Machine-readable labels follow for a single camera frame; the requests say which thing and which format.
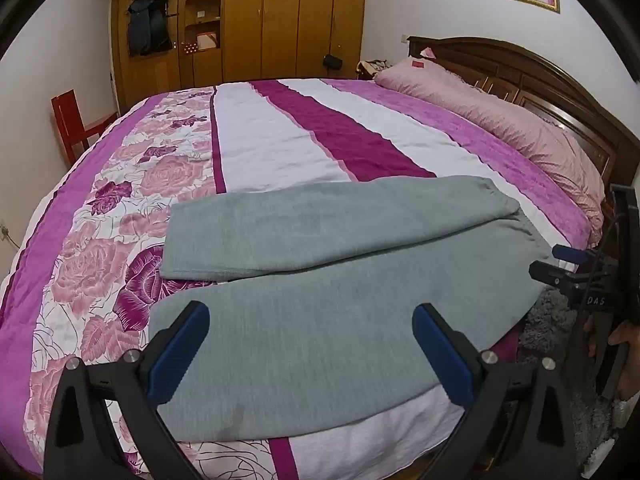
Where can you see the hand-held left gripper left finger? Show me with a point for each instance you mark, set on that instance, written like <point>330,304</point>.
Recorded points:
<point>180,355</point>

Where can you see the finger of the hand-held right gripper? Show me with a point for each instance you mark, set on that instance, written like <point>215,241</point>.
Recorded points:
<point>567,253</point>
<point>547,272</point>

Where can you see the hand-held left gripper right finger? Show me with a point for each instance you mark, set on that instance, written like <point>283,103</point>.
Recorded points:
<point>442,355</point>

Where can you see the grey pants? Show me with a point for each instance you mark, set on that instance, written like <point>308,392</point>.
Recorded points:
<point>310,320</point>

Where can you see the person's right hand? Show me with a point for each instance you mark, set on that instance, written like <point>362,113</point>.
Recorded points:
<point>631,340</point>

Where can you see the person's grey fluffy robe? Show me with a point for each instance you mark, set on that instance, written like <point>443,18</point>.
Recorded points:
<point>550,320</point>

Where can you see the pink pillow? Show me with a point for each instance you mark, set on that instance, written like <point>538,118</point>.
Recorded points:
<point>500,115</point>

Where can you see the dark wooden headboard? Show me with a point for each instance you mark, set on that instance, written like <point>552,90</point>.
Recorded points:
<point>550,70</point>

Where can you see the purple floral bedspread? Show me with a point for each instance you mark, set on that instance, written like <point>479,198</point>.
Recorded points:
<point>280,150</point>

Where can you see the red chair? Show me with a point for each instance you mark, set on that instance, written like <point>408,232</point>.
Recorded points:
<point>67,120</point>

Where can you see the patterned bag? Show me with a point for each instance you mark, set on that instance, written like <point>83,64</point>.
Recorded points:
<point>372,67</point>

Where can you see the small red dotted box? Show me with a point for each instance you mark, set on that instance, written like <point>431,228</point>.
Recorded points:
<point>189,48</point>

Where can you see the red and white box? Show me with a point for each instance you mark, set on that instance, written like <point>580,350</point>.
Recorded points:
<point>207,41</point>

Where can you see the dark hanging vest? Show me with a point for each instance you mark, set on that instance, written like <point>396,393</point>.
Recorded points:
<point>147,25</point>

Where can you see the wooden wardrobe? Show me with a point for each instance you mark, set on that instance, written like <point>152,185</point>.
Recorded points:
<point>290,20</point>

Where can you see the wall socket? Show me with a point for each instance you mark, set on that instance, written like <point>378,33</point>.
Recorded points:
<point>5,232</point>

